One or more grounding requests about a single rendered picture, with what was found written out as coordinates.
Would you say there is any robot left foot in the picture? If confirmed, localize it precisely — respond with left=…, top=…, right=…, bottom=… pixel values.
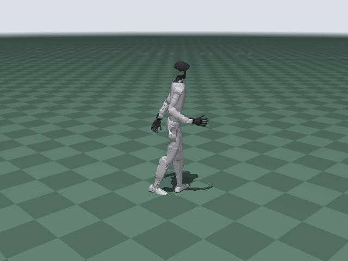
left=175, top=183, right=189, bottom=192

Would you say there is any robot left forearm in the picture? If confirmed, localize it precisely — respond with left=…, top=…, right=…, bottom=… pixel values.
left=158, top=100, right=169, bottom=119

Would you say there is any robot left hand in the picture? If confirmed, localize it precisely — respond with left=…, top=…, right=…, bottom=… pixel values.
left=151, top=113, right=162, bottom=133

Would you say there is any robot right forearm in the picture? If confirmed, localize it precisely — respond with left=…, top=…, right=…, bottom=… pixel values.
left=170, top=108, right=193, bottom=124

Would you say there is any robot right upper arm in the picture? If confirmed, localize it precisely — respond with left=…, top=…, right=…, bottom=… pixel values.
left=168, top=85, right=183, bottom=113

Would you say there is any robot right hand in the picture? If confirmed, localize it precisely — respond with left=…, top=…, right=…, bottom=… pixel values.
left=189, top=115, right=208, bottom=127

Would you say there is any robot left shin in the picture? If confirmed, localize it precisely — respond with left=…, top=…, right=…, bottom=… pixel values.
left=173, top=158, right=183, bottom=186

